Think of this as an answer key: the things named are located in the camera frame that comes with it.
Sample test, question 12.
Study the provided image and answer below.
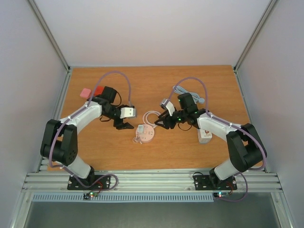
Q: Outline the round pink power socket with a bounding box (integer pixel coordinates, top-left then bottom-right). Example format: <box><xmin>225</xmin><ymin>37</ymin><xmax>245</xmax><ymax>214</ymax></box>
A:
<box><xmin>133</xmin><ymin>124</ymin><xmax>155</xmax><ymax>144</ymax></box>

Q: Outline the orange cube socket adapter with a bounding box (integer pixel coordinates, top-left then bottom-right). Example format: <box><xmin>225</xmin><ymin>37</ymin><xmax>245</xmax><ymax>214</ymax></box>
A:
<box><xmin>94</xmin><ymin>85</ymin><xmax>104</xmax><ymax>96</ymax></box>

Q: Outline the pink square plug adapter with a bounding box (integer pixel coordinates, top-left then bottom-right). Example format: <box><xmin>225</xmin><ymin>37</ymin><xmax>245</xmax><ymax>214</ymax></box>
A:
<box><xmin>80</xmin><ymin>88</ymin><xmax>92</xmax><ymax>99</ymax></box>

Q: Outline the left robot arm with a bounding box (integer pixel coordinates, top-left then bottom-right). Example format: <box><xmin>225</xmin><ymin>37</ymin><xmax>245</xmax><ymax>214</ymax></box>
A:
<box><xmin>40</xmin><ymin>86</ymin><xmax>136</xmax><ymax>189</ymax></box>

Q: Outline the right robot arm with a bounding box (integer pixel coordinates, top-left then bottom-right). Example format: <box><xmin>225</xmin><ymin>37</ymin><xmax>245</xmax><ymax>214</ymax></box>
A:
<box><xmin>155</xmin><ymin>93</ymin><xmax>267</xmax><ymax>189</ymax></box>

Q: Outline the grey power strip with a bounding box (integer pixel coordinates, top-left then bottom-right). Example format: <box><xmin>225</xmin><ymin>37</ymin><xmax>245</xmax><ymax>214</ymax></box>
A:
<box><xmin>197</xmin><ymin>128</ymin><xmax>213</xmax><ymax>145</ymax></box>

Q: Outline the left controller board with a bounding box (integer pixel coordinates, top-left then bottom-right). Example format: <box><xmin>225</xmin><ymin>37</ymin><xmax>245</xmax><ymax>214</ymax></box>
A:
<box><xmin>83</xmin><ymin>192</ymin><xmax>99</xmax><ymax>200</ymax></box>

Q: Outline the controller board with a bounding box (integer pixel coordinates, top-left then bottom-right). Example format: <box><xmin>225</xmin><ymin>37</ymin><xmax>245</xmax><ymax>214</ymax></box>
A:
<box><xmin>213</xmin><ymin>191</ymin><xmax>230</xmax><ymax>199</ymax></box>
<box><xmin>83</xmin><ymin>192</ymin><xmax>99</xmax><ymax>200</ymax></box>

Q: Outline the right controller board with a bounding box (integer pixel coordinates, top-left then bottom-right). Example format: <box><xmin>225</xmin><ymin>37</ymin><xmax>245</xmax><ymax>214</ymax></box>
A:
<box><xmin>213</xmin><ymin>191</ymin><xmax>230</xmax><ymax>199</ymax></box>

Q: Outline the light blue coiled cable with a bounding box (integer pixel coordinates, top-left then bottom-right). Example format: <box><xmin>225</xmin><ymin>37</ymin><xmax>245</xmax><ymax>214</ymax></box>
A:
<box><xmin>172</xmin><ymin>85</ymin><xmax>206</xmax><ymax>105</ymax></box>

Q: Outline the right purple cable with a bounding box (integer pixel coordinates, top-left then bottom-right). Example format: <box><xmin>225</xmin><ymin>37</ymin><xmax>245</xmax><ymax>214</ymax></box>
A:
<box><xmin>161</xmin><ymin>76</ymin><xmax>267</xmax><ymax>202</ymax></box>

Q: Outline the purple cable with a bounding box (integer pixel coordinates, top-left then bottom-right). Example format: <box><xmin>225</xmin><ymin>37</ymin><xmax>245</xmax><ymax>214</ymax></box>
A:
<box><xmin>161</xmin><ymin>76</ymin><xmax>267</xmax><ymax>202</ymax></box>
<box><xmin>48</xmin><ymin>70</ymin><xmax>136</xmax><ymax>192</ymax></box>

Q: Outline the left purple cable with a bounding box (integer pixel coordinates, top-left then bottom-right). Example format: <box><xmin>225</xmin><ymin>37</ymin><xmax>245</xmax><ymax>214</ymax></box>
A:
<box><xmin>48</xmin><ymin>70</ymin><xmax>136</xmax><ymax>192</ymax></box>

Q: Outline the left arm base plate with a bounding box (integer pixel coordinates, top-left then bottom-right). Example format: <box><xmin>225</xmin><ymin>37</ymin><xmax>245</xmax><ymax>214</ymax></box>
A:
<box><xmin>67</xmin><ymin>175</ymin><xmax>111</xmax><ymax>190</ymax></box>

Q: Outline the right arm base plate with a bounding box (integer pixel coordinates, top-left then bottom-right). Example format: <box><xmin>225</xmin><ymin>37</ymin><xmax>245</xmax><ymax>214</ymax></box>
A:
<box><xmin>192</xmin><ymin>172</ymin><xmax>238</xmax><ymax>191</ymax></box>

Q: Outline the aluminium rail frame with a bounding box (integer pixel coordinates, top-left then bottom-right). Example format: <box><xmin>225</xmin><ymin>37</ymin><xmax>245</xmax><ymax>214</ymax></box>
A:
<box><xmin>21</xmin><ymin>169</ymin><xmax>283</xmax><ymax>193</ymax></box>

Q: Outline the blue slotted cable duct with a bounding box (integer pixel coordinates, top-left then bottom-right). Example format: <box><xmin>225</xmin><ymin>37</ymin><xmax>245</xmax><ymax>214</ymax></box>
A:
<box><xmin>32</xmin><ymin>192</ymin><xmax>214</xmax><ymax>203</ymax></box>

